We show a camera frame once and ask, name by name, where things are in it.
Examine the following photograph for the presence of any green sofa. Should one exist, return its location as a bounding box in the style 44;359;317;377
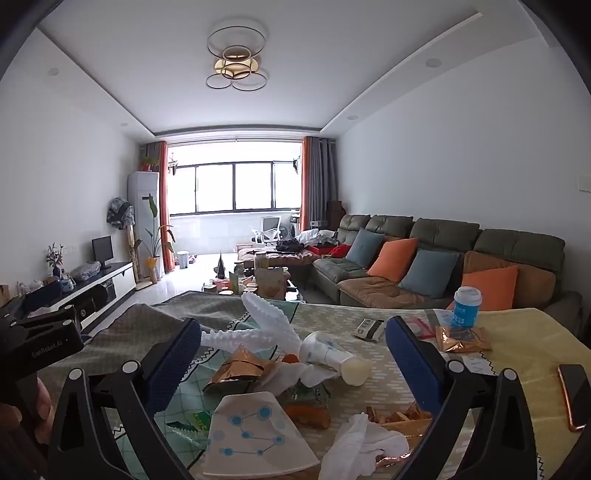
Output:
311;213;583;319

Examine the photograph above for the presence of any large leafy potted plant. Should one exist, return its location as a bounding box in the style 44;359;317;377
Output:
141;194;176;280

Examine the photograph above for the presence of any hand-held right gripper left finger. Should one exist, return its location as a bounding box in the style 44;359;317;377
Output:
46;316;204;480

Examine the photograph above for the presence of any blue-grey cushion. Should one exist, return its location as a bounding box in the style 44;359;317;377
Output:
398;249;460;298
345;228;385;269

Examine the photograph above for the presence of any white and black TV cabinet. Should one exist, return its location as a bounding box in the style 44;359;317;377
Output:
0;261;138;333

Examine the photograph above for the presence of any blue-dotted paper cup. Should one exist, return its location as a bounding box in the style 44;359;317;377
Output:
203;391;321;480

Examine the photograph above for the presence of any ring ceiling lamp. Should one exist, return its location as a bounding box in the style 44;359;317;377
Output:
205;25;269;92

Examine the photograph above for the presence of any brown paper bag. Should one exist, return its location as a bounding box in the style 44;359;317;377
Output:
255;267;291;301

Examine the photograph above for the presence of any vase with flowers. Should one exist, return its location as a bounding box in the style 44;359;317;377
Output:
45;243;64;278

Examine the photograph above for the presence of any black monitor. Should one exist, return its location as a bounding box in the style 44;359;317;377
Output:
91;235;115;270

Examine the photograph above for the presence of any white foam net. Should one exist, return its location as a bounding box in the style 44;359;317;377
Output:
201;292;303;356

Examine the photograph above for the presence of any copper foil wrapper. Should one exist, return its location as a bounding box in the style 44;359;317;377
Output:
435;325;492;354
366;401;435;437
203;346;278;395

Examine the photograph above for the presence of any coffee table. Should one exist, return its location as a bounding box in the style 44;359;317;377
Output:
203;244;305;303

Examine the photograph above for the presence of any person's left hand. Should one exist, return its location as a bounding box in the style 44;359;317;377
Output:
0;376;54;462

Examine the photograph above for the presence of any white tissue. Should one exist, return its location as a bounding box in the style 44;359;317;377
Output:
318;413;410;480
272;357;342;393

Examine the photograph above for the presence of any brown cushion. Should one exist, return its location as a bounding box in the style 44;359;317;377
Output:
463;250;556;309

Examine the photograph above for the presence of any white clothes pile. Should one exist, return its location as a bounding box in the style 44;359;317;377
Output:
295;229;340;247

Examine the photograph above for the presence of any cloth-covered standing fan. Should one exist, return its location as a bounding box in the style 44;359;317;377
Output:
106;197;136;230

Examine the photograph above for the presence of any blue cup with white lid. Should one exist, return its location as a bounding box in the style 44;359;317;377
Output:
451;286;483;328

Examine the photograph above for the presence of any orange and grey curtain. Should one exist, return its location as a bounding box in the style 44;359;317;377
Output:
145;141;176;273
300;136;340;232

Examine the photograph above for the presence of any green snack wrapper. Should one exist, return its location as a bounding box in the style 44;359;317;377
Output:
166;408;215;446

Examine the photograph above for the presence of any window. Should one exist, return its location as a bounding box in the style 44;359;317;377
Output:
168;159;303;215

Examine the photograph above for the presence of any white office chair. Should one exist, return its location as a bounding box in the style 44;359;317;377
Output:
252;216;282;244

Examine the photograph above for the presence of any clear zip bag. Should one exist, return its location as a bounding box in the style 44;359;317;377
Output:
402;316;444;342

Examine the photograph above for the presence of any cigarette box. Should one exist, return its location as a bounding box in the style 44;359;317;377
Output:
355;318;386;343

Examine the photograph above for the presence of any red cloth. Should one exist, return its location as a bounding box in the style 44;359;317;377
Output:
307;244;352;258

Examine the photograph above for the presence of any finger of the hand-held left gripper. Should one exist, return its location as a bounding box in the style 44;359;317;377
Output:
8;304;78;340
21;278;64;312

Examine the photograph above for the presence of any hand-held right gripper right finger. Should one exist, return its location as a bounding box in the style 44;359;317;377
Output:
385;315;539;480

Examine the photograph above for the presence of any rose-gold edged phone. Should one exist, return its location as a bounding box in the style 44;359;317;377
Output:
558;364;591;432

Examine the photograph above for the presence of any patterned tablecloth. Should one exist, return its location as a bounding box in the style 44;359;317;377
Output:
39;291;591;480

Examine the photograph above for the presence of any white floor air conditioner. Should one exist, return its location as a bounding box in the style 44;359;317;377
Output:
128;171;160;282

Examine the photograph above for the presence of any white plastic bottle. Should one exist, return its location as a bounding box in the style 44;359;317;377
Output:
299;331;373;386

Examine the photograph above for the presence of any orange cushion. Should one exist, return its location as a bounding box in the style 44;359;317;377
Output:
445;265;519;312
367;237;419;283

